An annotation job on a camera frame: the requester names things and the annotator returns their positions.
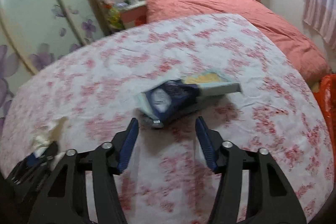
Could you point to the yellow green plush toy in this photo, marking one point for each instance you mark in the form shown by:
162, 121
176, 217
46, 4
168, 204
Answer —
114, 19

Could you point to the flower decorated wardrobe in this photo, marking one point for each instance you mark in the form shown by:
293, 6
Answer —
35, 33

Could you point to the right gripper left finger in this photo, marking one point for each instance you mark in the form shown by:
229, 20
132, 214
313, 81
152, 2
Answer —
123, 144

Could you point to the small red bin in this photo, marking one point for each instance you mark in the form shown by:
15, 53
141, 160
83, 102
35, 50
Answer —
140, 20

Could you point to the floral pink white tablecloth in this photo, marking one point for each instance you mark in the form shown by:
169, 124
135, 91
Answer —
167, 74

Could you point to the orange plastic trash basket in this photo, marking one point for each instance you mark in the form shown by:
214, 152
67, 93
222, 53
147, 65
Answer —
325, 97

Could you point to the white tissue paper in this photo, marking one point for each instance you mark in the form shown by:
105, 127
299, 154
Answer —
44, 135

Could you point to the pink striped curtain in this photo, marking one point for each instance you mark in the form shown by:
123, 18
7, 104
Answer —
320, 15

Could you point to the grey green small box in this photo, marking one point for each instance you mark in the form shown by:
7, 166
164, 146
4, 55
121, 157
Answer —
213, 83

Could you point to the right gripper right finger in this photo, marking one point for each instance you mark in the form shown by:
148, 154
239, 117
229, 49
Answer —
211, 143

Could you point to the pink white left nightstand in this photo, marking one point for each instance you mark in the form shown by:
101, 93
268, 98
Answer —
130, 12

